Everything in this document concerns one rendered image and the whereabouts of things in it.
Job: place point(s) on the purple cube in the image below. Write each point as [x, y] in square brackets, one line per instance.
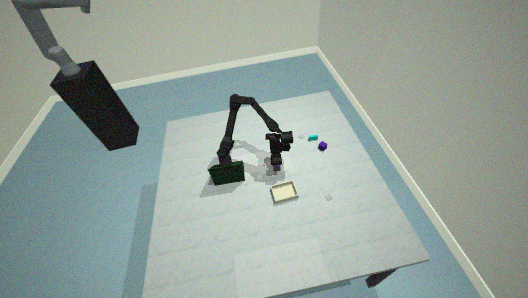
[322, 146]

